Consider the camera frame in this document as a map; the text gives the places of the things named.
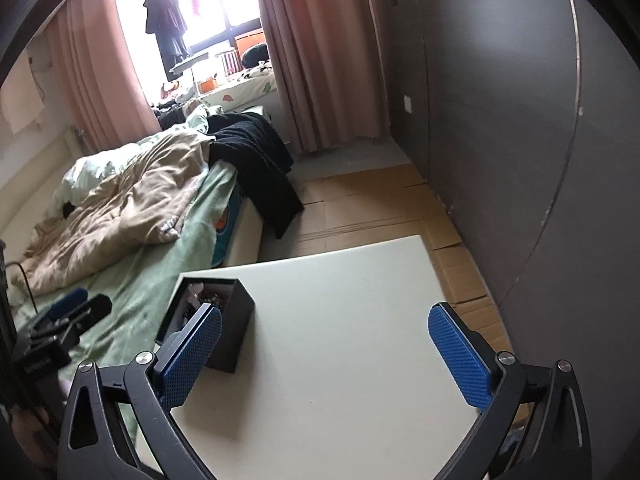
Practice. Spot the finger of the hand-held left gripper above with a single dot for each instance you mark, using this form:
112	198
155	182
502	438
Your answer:
92	310
62	305

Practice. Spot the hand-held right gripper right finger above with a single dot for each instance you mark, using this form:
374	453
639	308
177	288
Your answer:
457	355

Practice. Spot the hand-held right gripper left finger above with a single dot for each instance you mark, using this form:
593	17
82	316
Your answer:
195	355

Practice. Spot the black jewelry box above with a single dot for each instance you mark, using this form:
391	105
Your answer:
235	330

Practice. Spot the bed with green sheet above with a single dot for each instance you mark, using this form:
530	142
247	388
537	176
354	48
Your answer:
150	285

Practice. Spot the beige duvet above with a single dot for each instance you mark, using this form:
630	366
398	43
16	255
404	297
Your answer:
130	210

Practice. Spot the flattened cardboard sheets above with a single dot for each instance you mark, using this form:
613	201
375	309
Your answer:
360	200

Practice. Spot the black garment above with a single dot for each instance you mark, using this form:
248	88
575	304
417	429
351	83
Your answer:
255	160

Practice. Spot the pink curtain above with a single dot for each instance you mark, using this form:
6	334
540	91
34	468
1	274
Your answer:
320	60
95	70

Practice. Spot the grey ironing board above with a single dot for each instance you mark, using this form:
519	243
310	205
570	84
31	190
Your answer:
189	61

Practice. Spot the patterned window bench cushion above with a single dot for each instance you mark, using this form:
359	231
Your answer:
240	87

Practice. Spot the hanging black clothes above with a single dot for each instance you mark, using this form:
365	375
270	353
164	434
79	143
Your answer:
165	20

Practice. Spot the dark green pillow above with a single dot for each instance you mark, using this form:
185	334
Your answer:
256	54

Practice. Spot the white wall outlet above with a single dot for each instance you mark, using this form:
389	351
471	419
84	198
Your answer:
407	104

